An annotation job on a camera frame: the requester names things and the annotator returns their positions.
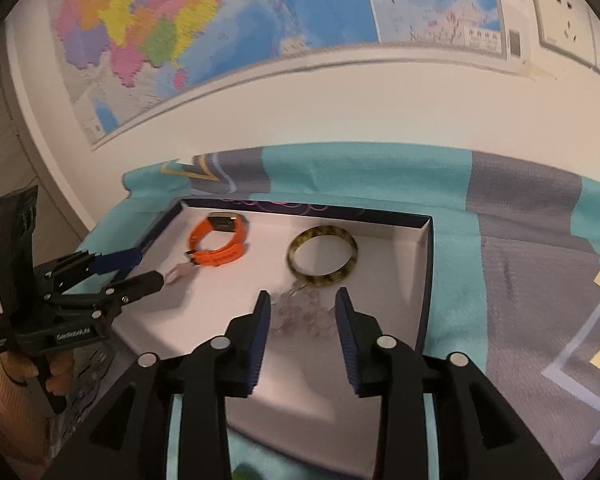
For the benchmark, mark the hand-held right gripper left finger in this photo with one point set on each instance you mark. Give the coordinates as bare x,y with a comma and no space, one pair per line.
260,340

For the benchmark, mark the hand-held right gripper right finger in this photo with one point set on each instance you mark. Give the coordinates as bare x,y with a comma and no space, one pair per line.
347,340

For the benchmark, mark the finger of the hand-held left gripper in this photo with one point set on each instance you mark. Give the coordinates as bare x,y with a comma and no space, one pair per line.
115,260
140,285

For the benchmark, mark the pink key-shaped charm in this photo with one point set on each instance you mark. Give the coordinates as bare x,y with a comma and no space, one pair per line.
175,274

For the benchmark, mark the white tray with dark rim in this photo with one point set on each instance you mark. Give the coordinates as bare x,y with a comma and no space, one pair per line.
390,260

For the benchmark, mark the person's left forearm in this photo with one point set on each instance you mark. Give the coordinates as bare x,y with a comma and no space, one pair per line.
5,420

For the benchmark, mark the person's left hand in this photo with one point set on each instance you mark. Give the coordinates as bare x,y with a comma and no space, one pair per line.
60,377

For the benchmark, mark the orange smartwatch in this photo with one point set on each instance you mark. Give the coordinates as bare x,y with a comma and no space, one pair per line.
215,256

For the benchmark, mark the tortoiseshell bangle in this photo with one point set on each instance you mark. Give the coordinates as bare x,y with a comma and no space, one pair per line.
322,232

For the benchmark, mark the teal grey printed blanket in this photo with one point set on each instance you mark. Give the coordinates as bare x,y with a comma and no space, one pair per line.
380,180

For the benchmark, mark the colourful wall map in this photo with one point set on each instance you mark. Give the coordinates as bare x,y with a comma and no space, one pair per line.
305,10

